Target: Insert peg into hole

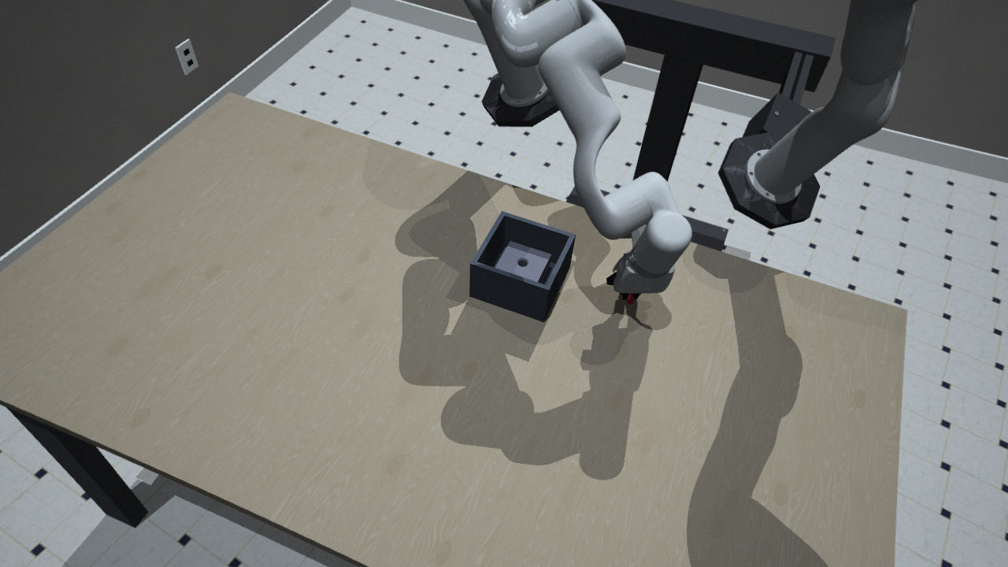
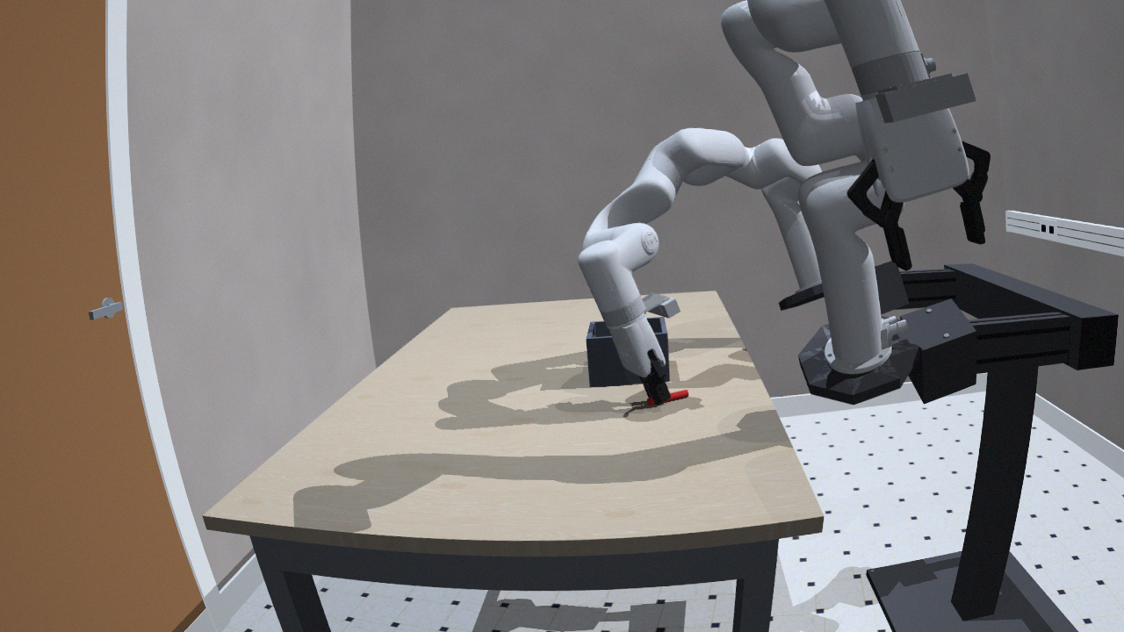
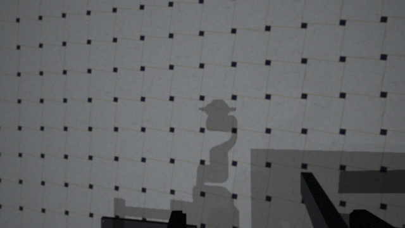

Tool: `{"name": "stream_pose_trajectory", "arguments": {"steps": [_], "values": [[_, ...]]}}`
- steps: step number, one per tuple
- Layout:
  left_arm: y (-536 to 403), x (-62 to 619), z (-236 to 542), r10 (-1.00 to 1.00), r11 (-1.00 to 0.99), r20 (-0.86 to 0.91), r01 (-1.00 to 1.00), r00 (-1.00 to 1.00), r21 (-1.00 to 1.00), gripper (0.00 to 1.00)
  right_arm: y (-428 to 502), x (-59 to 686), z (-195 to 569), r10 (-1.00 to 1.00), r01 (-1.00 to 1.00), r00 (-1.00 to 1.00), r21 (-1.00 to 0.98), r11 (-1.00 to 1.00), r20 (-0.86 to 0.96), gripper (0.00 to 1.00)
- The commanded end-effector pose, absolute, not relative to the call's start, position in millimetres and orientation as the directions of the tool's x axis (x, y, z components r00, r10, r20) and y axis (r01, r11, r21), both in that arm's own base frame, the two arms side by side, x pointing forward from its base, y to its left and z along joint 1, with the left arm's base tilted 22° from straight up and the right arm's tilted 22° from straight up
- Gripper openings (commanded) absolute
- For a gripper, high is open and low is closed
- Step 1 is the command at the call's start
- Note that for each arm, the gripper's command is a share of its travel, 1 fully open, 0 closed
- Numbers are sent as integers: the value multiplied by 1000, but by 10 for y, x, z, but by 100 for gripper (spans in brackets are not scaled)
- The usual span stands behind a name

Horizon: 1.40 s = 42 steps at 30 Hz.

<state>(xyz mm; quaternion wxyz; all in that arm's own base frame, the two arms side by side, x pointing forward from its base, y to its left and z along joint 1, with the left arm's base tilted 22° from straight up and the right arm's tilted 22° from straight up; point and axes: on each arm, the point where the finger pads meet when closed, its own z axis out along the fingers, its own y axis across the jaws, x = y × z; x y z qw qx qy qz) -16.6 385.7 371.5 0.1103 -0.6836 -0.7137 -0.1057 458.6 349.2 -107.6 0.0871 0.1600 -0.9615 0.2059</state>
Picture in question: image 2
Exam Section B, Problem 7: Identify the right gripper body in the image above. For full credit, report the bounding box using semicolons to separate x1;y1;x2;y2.
606;313;667;377

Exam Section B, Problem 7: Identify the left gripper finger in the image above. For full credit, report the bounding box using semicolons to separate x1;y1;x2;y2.
847;159;912;270
953;141;991;245

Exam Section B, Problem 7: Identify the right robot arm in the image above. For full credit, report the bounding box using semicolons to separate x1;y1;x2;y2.
578;128;822;327

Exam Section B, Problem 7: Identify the red cylindrical peg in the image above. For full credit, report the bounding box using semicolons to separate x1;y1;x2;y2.
647;390;688;406

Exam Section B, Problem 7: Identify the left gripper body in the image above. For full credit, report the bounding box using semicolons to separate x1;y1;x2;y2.
855;91;969;204

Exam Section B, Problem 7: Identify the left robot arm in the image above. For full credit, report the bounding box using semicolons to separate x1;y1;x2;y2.
720;0;976;374

